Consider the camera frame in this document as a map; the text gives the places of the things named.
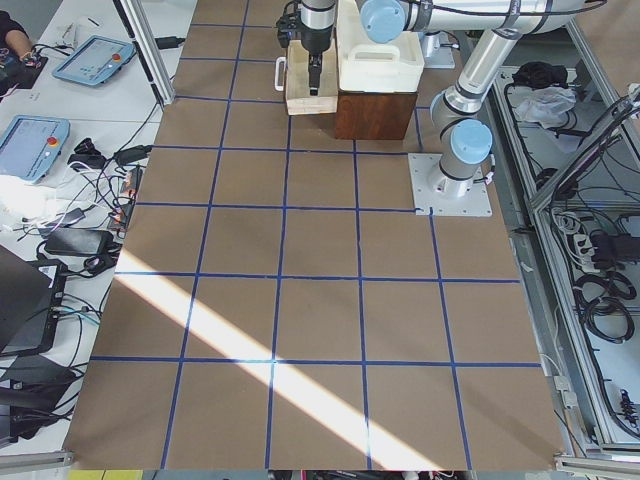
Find wooden drawer with white handle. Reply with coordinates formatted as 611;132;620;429
273;39;340;117

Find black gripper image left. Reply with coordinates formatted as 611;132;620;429
275;0;322;95

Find aluminium frame rail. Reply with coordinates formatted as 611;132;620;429
113;0;175;107

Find black power adapter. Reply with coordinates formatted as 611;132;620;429
44;228;114;257

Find crumpled white cloth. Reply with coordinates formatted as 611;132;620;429
514;86;576;129

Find white plastic tray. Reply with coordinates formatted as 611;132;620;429
336;1;424;93

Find blue teach pendant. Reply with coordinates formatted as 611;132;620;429
1;115;70;184
52;35;136;87

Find black laptop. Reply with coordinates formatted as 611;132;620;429
1;248;67;357

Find blue teach pendant lower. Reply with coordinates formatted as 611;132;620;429
1;115;70;184

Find metal base plate image right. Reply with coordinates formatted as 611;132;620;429
408;153;493;217

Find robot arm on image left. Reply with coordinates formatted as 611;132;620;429
275;0;336;96

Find brown wooden cabinet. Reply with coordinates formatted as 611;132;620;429
335;91;418;140

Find blue teach pendant upper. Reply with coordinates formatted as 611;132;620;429
52;35;136;87

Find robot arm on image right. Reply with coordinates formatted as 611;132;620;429
360;1;585;198

